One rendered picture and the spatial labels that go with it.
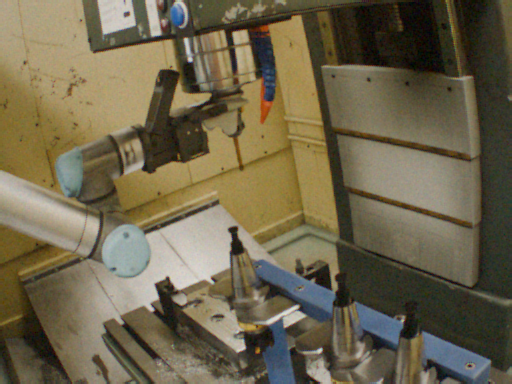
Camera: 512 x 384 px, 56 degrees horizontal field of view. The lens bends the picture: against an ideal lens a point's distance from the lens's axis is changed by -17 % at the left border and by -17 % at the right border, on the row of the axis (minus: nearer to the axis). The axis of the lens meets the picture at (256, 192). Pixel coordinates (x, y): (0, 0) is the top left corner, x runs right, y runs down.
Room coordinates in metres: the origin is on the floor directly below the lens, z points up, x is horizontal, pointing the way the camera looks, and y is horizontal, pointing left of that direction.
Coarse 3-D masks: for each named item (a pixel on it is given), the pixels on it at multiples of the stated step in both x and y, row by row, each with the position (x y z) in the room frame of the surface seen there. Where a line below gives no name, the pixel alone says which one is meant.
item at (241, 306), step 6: (264, 288) 0.72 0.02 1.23; (228, 294) 0.72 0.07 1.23; (264, 294) 0.70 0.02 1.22; (228, 300) 0.72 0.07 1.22; (234, 300) 0.71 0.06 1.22; (240, 300) 0.70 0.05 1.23; (246, 300) 0.70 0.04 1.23; (252, 300) 0.69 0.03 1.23; (258, 300) 0.69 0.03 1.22; (264, 300) 0.70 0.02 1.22; (234, 306) 0.70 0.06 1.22; (240, 306) 0.69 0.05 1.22; (246, 306) 0.69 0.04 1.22; (252, 306) 0.69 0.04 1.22; (240, 312) 0.70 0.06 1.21; (246, 312) 0.69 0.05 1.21
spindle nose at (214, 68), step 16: (224, 32) 0.93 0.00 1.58; (240, 32) 0.95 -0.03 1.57; (176, 48) 0.97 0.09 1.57; (192, 48) 0.94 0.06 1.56; (208, 48) 0.93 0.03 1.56; (224, 48) 0.93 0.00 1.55; (240, 48) 0.94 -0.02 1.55; (176, 64) 0.99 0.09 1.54; (192, 64) 0.95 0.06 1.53; (208, 64) 0.93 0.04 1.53; (224, 64) 0.93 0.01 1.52; (240, 64) 0.94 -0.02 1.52; (256, 64) 0.96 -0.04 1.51; (192, 80) 0.95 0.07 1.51; (208, 80) 0.94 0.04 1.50; (224, 80) 0.93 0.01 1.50; (240, 80) 0.94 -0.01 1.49; (256, 80) 0.96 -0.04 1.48
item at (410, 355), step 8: (400, 336) 0.44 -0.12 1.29; (416, 336) 0.43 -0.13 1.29; (400, 344) 0.43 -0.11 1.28; (408, 344) 0.42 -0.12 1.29; (416, 344) 0.42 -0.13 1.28; (424, 344) 0.43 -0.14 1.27; (400, 352) 0.43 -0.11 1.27; (408, 352) 0.42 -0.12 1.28; (416, 352) 0.42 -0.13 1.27; (424, 352) 0.43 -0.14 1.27; (400, 360) 0.43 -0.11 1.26; (408, 360) 0.42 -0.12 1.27; (416, 360) 0.42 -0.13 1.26; (424, 360) 0.42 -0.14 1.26; (400, 368) 0.43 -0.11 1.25; (408, 368) 0.42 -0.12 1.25; (416, 368) 0.42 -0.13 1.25; (424, 368) 0.42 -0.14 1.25; (392, 376) 0.44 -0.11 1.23; (400, 376) 0.42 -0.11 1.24; (408, 376) 0.42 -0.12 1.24; (416, 376) 0.42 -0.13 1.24; (424, 376) 0.42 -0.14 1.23
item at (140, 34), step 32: (96, 0) 0.93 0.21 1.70; (192, 0) 0.64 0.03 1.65; (224, 0) 0.65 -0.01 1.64; (256, 0) 0.67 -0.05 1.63; (288, 0) 0.70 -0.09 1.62; (320, 0) 0.72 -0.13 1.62; (352, 0) 0.76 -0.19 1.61; (384, 0) 0.80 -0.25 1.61; (416, 0) 0.84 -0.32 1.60; (96, 32) 0.96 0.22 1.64; (128, 32) 0.82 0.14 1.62
